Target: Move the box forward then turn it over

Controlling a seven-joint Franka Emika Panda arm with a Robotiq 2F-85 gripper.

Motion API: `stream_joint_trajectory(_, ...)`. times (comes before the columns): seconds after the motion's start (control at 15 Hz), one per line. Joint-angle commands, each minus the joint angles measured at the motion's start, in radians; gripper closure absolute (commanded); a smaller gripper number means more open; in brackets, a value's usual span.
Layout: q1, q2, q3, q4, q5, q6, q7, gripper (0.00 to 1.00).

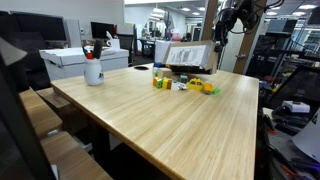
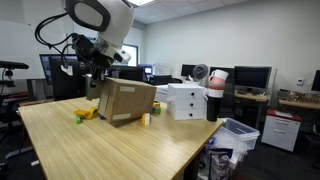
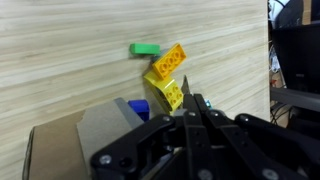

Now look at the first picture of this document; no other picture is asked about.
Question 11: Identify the gray cabinet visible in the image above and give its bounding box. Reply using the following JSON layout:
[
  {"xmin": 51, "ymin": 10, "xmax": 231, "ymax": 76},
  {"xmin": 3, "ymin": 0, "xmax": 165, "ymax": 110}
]
[{"xmin": 64, "ymin": 18, "xmax": 83, "ymax": 49}]

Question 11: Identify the black cabinet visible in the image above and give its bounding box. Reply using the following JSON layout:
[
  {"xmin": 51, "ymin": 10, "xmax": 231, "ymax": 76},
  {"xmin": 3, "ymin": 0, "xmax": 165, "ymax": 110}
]
[{"xmin": 191, "ymin": 26, "xmax": 203, "ymax": 43}]

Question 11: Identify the black foreground stand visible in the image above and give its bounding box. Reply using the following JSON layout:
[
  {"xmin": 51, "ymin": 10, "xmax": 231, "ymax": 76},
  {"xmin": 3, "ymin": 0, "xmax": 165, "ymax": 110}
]
[{"xmin": 0, "ymin": 36, "xmax": 57, "ymax": 180}]

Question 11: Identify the black office chair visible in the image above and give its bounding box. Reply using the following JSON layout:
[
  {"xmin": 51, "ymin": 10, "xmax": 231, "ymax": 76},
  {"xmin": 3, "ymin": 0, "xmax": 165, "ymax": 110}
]
[
  {"xmin": 116, "ymin": 33, "xmax": 135, "ymax": 67},
  {"xmin": 13, "ymin": 31, "xmax": 53, "ymax": 92}
]

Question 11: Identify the small white device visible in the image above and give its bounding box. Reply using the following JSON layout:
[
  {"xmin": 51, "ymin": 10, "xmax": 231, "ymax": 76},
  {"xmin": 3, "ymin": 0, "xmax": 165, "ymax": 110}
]
[{"xmin": 281, "ymin": 100, "xmax": 311, "ymax": 115}]

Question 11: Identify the blue purple object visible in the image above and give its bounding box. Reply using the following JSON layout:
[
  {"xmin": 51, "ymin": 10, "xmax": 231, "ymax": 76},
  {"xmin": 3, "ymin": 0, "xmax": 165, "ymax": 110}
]
[{"xmin": 163, "ymin": 11, "xmax": 175, "ymax": 42}]

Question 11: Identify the cardboard box under table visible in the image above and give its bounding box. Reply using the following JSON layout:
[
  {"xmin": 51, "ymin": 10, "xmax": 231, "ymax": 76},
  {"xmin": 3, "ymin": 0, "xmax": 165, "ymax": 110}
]
[{"xmin": 35, "ymin": 87, "xmax": 90, "ymax": 136}]

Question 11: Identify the tilted black screen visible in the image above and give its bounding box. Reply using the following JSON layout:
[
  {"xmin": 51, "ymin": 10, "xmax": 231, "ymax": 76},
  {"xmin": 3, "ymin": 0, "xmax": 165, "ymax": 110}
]
[{"xmin": 266, "ymin": 64, "xmax": 320, "ymax": 111}]

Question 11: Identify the yellow toy car block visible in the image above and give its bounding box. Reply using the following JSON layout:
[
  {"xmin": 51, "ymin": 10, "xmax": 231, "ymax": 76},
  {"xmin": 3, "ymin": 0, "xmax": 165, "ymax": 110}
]
[{"xmin": 185, "ymin": 77, "xmax": 205, "ymax": 92}]

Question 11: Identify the brown cardboard box with label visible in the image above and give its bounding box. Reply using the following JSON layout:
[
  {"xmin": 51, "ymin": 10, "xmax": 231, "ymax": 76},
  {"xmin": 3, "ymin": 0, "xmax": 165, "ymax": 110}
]
[{"xmin": 162, "ymin": 40, "xmax": 220, "ymax": 75}]

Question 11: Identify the wooden bench top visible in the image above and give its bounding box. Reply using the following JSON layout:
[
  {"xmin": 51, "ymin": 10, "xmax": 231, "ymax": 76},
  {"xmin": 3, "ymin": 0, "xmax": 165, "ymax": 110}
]
[
  {"xmin": 39, "ymin": 130, "xmax": 114, "ymax": 180},
  {"xmin": 18, "ymin": 87, "xmax": 64, "ymax": 139}
]

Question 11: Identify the white pen cup with logo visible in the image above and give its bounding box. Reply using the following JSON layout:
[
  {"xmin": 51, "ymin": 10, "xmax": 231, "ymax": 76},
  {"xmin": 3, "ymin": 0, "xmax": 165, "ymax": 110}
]
[{"xmin": 83, "ymin": 58, "xmax": 105, "ymax": 87}]

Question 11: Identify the white cone sheet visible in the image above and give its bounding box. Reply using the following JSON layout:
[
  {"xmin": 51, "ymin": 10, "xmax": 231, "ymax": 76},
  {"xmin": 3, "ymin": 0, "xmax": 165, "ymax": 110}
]
[{"xmin": 292, "ymin": 108, "xmax": 320, "ymax": 164}]

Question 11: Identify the dark handled brush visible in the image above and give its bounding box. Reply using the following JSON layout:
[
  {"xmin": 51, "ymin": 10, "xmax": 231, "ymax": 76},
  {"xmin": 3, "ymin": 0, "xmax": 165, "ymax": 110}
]
[{"xmin": 92, "ymin": 38, "xmax": 104, "ymax": 61}]

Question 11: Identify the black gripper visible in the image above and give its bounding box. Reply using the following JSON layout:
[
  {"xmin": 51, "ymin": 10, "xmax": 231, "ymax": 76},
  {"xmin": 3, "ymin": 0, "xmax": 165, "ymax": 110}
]
[{"xmin": 213, "ymin": 8, "xmax": 238, "ymax": 54}]

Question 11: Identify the white picture toy block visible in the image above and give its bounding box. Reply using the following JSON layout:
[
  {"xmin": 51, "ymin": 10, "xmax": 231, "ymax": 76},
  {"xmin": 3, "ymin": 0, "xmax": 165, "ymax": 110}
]
[{"xmin": 170, "ymin": 80, "xmax": 181, "ymax": 92}]

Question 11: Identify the plain wooden block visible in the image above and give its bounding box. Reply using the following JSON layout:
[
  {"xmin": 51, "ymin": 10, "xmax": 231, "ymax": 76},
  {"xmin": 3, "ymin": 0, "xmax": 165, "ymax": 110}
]
[{"xmin": 157, "ymin": 67, "xmax": 173, "ymax": 80}]

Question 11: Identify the white lidded storage box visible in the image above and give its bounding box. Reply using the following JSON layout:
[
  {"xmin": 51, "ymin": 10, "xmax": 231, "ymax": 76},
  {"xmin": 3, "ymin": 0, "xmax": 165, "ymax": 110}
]
[{"xmin": 38, "ymin": 47, "xmax": 130, "ymax": 82}]

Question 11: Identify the large black computer monitor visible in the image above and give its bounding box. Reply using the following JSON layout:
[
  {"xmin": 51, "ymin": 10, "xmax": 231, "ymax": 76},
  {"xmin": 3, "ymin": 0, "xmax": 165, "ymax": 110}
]
[{"xmin": 9, "ymin": 10, "xmax": 68, "ymax": 43}]

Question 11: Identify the black metal shelving rack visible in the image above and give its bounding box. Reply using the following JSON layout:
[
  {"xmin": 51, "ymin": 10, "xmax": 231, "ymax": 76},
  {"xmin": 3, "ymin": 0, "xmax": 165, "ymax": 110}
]
[{"xmin": 253, "ymin": 16, "xmax": 320, "ymax": 68}]

